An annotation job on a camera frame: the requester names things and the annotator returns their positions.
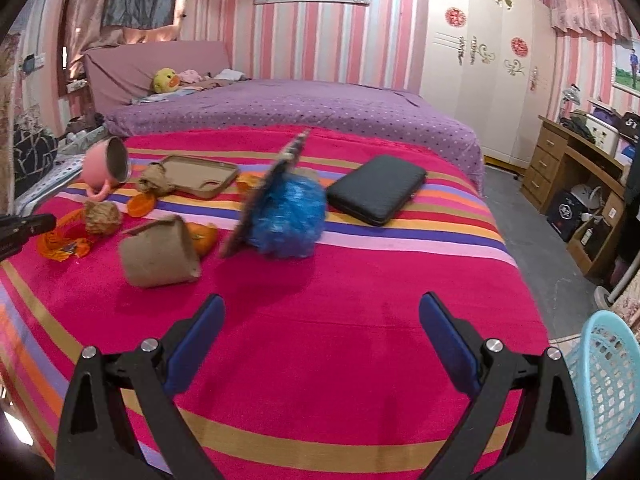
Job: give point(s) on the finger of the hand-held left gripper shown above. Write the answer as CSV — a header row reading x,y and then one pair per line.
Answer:
x,y
25,226

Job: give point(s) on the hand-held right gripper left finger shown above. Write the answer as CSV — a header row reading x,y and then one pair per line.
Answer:
x,y
200,340

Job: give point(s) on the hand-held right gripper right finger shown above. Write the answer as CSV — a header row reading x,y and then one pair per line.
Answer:
x,y
450,345

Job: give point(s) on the orange crinkled wrapper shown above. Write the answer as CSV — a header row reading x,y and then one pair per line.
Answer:
x,y
60,247

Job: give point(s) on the orange fruit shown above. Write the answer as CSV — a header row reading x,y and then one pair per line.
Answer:
x,y
205,240

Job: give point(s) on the orange plastic bowl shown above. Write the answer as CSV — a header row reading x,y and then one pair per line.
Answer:
x,y
140,206

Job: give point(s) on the blue mesh bath sponge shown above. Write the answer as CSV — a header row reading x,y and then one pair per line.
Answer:
x,y
290,220

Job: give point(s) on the light blue plastic basket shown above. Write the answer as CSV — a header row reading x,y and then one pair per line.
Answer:
x,y
600,375

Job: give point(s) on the dark card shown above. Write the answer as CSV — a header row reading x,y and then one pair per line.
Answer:
x,y
287,155

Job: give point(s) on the black patterned cushion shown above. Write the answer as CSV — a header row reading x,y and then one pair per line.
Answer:
x,y
32,160

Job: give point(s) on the pink ceramic mug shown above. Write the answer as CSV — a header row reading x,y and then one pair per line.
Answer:
x,y
97,165

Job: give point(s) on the striped pink blanket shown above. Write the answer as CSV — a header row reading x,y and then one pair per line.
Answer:
x,y
325,310

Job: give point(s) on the small orange toy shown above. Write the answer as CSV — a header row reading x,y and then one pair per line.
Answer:
x,y
247,183

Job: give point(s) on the tan phone case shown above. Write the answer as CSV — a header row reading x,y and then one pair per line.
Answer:
x,y
195,175

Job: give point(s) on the black zip case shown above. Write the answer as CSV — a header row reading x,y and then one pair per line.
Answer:
x,y
375,190

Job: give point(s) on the black printed box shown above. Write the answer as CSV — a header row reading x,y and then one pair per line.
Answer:
x,y
565,212

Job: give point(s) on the mauve covered headboard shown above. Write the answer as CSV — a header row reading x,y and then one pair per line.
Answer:
x,y
130,65

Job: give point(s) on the white floor fan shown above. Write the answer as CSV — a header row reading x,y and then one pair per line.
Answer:
x,y
586,197

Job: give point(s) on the yellow duck plush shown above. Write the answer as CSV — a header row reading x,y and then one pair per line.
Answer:
x,y
165,80

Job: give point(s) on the wooden desk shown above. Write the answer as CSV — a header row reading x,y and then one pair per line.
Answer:
x,y
550,160

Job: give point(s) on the pink satin curtain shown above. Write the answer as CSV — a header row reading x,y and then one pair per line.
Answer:
x,y
85,15

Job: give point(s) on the pink folded cloth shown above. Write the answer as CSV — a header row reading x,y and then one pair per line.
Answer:
x,y
190,76

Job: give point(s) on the white wardrobe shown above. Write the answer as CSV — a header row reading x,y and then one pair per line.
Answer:
x,y
480,100

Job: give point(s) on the pile of clothes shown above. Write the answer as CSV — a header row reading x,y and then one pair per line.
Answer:
x,y
225,75

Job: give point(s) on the dark green bag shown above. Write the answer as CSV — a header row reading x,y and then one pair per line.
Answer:
x,y
577,125

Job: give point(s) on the purple dotted bedspread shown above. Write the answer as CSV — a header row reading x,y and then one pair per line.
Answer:
x,y
300,105

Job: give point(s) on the white storage box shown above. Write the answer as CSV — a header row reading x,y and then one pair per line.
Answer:
x,y
602,132

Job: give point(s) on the small desk fan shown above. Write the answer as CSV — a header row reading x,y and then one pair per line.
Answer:
x,y
569,97

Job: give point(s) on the black bag with white print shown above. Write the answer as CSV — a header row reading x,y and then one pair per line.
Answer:
x,y
631,127

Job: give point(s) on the red paper decal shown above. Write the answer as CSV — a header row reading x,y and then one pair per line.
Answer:
x,y
520,46
454,16

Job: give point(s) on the framed outdoor photo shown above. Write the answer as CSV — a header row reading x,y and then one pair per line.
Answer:
x,y
627,67

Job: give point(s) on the pink curtain valance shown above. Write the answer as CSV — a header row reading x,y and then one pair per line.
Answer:
x,y
590,5

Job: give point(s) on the wall socket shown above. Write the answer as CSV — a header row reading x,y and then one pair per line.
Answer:
x,y
31,63

